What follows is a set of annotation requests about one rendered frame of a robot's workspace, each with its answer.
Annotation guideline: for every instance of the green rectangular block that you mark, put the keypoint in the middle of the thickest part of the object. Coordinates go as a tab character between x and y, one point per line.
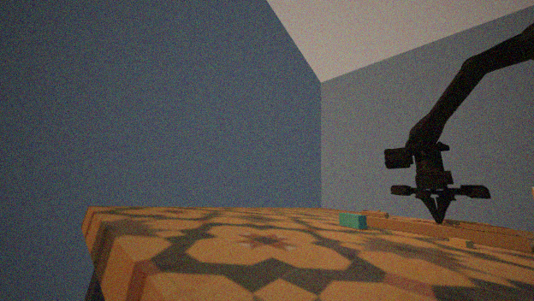
353	221

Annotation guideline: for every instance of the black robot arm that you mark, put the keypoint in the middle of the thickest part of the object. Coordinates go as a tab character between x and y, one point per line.
424	134

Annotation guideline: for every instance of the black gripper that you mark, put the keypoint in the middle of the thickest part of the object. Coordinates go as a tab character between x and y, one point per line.
445	197

